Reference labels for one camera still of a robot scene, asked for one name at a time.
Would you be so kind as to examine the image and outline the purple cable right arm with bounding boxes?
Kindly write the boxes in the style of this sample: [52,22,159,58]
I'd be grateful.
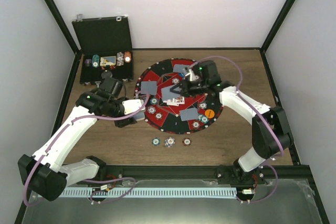
[187,55,285,204]

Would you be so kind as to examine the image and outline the blue card top seat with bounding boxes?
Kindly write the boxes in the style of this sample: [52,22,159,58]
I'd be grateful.
[173,64,189,74]

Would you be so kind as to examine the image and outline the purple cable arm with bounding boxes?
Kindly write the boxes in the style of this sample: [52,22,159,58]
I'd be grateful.
[187,55,285,204]
[23,90,151,207]

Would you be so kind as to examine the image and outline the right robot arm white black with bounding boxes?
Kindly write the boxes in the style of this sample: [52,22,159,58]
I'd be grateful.
[170,80,293,184]

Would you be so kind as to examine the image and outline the brown poker chip stack table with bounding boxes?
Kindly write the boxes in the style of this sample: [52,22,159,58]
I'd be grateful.
[182,138,191,146]

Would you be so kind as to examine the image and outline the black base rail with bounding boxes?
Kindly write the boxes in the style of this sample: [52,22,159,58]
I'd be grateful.
[85,165,312,185]

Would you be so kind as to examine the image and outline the blue card seat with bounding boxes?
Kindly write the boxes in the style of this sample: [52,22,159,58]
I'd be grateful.
[180,108,198,121]
[140,81,158,95]
[173,64,189,74]

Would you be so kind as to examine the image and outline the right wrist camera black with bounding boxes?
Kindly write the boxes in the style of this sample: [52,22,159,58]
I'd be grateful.
[198,60,221,85]

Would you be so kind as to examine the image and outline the green chip stack in case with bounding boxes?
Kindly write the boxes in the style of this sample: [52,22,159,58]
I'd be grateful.
[91,55,100,68]

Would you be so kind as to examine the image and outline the blue white chips in case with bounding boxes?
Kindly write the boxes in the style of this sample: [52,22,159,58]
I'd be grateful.
[116,52,124,66]

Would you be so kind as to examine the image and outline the black aluminium frame post left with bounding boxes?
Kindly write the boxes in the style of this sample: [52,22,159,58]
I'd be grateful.
[28,0,79,51]

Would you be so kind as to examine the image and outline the orange round button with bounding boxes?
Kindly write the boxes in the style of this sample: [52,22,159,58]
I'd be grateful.
[204,109,215,119]

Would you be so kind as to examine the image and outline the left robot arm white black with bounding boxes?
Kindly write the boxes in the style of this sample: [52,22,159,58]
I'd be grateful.
[18,92,146,206]

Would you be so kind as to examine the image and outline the green poker chip stack table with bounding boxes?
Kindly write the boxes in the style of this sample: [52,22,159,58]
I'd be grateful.
[152,138,161,146]

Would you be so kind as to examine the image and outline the blue card bottom seat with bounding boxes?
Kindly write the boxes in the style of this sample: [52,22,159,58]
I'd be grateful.
[180,108,198,121]

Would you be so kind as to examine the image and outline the purple chip stack in case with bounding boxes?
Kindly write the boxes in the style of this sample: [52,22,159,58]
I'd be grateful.
[85,59,91,67]

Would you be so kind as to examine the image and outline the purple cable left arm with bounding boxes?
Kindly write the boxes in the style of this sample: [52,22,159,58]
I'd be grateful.
[23,90,151,207]

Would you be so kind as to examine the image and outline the metal sheet front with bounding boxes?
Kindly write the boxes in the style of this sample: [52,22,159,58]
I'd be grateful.
[23,179,323,223]

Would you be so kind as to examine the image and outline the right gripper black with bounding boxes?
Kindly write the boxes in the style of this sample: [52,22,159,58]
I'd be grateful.
[171,77,209,99]

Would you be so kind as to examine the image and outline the round red black poker mat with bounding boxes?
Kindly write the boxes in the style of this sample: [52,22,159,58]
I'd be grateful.
[134,58,223,134]

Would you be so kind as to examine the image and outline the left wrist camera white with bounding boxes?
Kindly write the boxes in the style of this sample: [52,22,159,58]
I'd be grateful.
[122,99,144,115]

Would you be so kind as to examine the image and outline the black aluminium frame post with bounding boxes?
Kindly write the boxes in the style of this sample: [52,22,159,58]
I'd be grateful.
[261,0,312,51]
[28,0,79,51]

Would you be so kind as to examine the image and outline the face up community cards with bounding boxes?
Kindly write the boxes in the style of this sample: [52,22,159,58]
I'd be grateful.
[163,97,185,106]

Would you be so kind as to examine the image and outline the light blue slotted cable duct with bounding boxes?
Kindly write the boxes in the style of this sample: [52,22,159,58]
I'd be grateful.
[60,187,237,199]

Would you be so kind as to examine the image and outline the card deck in case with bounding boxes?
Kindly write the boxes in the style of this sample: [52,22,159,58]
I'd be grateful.
[100,56,116,67]

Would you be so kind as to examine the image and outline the clear dealer button in case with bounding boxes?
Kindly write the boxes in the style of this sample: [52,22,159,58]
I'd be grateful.
[101,70,112,79]

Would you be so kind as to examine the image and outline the orange chips in case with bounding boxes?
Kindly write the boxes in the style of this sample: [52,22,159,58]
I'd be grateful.
[124,51,132,63]

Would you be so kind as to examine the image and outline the black poker case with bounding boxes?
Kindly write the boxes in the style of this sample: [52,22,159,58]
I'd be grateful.
[72,16,134,85]

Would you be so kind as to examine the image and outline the black aluminium frame post right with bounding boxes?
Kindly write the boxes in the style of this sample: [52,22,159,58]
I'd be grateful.
[261,0,312,51]

